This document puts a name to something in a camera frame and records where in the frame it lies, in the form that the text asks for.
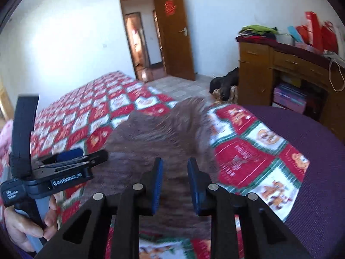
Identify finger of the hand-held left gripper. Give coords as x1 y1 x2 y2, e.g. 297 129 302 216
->
39 148 85 166
40 150 109 174

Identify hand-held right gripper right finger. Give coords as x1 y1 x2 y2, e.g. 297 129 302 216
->
187 157 310 259

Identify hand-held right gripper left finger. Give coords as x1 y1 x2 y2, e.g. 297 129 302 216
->
35 158 164 259

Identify brown knit sweater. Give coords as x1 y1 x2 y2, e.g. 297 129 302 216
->
81 96 220 238

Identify pile of folded clothes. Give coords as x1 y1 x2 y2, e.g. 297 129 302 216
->
236 25 278 43

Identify person's left hand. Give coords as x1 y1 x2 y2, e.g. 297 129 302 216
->
4 196 58 253

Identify pink quilt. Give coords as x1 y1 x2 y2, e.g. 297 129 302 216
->
0 120 14 168

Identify red cartoon printed bedspread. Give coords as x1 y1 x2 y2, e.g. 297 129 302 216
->
27 71 310 259

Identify dark cloth heap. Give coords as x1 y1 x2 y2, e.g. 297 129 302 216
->
209 67 240 101

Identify pink storage boxes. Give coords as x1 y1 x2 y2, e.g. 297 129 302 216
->
273 84 308 114

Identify purple bed sheet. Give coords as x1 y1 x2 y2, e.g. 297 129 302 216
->
234 105 345 259

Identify brown wooden desk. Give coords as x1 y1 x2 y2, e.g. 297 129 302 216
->
238 39 345 133

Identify brown wooden door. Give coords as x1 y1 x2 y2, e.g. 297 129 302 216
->
155 0 196 81

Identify red paper door decoration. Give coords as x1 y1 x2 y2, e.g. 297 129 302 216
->
164 0 175 17

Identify light blue card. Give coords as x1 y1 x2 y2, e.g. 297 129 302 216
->
287 26 300 44

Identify small red gift bag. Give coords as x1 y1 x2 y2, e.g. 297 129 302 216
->
296 25 309 44

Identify tall red gift bag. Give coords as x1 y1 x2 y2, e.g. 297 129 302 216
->
304 11 324 53

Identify brown door frame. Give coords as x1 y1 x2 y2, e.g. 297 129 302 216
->
119 0 165 83

